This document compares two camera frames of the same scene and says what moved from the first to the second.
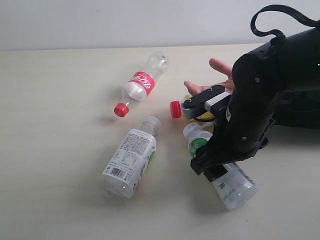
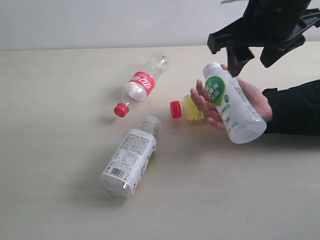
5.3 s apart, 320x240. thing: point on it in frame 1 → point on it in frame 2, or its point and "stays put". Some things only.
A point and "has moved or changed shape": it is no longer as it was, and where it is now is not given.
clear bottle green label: [235, 189] has moved or changed shape
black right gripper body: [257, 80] → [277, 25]
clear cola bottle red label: [141, 84] stays put
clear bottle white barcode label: [127, 169] stays put
